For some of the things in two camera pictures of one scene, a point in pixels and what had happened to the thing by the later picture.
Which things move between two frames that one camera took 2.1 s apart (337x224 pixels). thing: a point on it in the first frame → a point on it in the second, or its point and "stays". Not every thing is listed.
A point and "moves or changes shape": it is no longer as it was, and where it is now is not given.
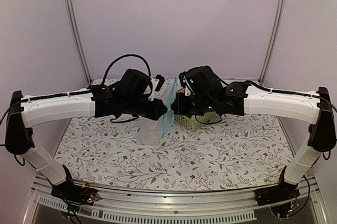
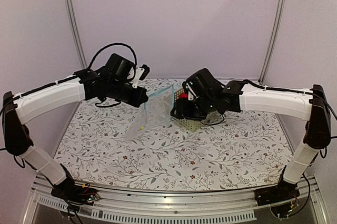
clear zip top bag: (153, 132) moves or changes shape
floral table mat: (235, 150) stays
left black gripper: (156, 112) → (137, 101)
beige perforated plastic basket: (197, 121) stays
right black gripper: (179, 108) stays
